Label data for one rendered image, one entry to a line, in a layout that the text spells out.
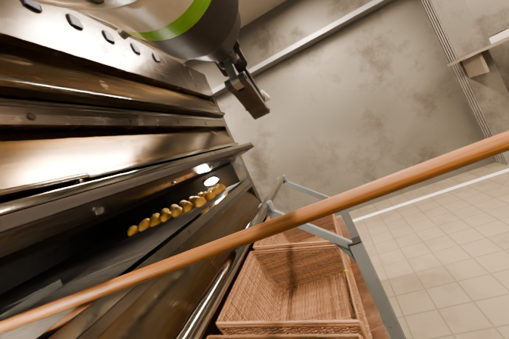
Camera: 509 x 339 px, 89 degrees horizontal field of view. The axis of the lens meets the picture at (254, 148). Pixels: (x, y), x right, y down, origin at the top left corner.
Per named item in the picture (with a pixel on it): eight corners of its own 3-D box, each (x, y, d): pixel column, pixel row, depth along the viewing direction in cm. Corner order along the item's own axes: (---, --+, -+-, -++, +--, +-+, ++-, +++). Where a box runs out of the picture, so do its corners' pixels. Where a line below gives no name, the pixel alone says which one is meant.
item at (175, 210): (125, 238, 167) (122, 230, 167) (166, 214, 213) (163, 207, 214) (204, 205, 153) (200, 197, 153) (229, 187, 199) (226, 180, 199)
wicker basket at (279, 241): (270, 292, 147) (250, 247, 148) (281, 247, 202) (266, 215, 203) (353, 266, 136) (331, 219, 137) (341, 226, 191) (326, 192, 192)
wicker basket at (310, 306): (244, 399, 89) (211, 325, 90) (269, 295, 144) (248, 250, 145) (384, 368, 79) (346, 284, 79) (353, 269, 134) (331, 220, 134)
